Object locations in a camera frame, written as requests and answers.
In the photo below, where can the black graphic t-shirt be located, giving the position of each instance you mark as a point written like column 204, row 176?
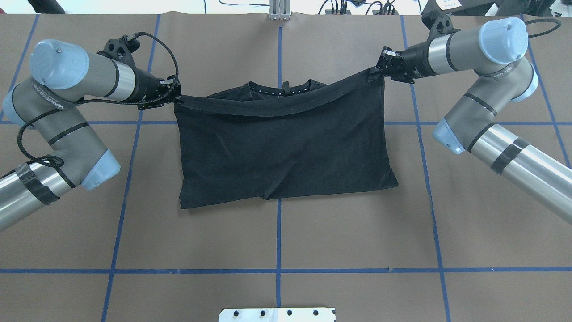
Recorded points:
column 305, row 140

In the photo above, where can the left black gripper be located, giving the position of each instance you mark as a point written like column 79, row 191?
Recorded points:
column 146, row 85

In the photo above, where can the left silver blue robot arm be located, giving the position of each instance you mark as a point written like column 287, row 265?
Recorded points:
column 61, row 148

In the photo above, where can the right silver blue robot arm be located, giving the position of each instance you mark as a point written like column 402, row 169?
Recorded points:
column 495, row 51

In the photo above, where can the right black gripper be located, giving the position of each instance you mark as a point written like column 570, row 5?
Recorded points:
column 414, row 57

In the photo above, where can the aluminium frame post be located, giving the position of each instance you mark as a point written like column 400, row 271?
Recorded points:
column 279, row 10

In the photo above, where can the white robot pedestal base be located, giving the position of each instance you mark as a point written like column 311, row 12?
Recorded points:
column 288, row 314

